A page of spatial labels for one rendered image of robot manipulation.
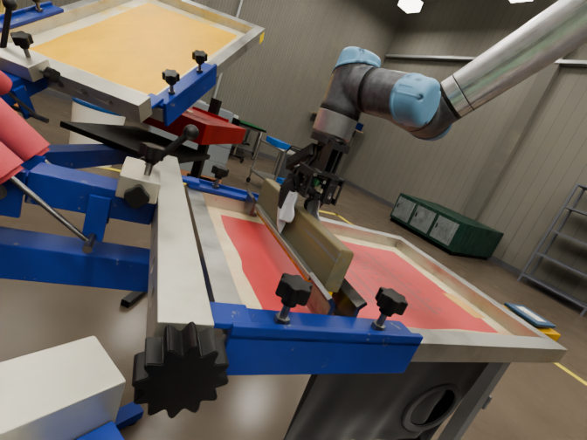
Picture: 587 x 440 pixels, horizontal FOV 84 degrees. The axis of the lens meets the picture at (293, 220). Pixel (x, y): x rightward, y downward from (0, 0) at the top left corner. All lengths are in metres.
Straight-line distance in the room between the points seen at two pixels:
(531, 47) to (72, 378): 0.68
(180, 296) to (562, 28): 0.63
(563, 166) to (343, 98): 7.89
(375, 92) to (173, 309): 0.43
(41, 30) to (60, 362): 1.28
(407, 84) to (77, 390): 0.52
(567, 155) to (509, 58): 7.80
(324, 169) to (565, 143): 8.04
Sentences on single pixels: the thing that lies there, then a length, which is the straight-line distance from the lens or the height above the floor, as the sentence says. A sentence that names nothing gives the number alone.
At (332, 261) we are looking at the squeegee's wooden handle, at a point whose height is 1.06.
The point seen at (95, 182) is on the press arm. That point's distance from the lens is 0.60.
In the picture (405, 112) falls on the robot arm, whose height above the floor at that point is 1.31.
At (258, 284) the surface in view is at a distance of 0.59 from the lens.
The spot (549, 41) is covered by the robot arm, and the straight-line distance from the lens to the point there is 0.67.
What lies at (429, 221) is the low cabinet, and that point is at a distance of 7.21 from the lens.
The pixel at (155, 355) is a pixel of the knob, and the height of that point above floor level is 1.04.
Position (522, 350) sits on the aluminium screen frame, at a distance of 0.83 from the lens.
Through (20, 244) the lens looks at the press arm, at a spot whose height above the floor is 0.92.
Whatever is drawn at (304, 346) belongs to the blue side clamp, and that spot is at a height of 0.99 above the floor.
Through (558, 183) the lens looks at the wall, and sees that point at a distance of 8.33.
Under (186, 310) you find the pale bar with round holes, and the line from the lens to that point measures 0.33.
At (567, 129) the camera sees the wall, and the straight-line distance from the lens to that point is 8.61.
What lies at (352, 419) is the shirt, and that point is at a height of 0.73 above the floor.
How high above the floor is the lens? 1.23
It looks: 15 degrees down
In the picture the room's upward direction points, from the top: 21 degrees clockwise
